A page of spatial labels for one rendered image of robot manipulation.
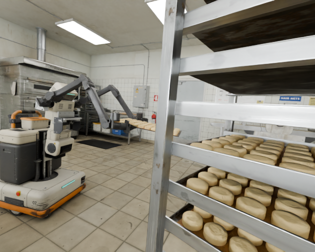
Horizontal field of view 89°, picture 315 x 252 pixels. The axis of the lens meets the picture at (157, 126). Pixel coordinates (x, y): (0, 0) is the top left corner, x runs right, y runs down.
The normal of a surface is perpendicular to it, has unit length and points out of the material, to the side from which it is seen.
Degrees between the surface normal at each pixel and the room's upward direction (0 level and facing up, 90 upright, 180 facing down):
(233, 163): 90
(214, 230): 0
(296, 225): 0
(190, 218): 0
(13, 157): 90
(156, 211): 90
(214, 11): 90
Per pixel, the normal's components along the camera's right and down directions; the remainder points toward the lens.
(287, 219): 0.08, -0.99
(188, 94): -0.44, 0.06
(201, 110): -0.65, 0.03
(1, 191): -0.21, 0.08
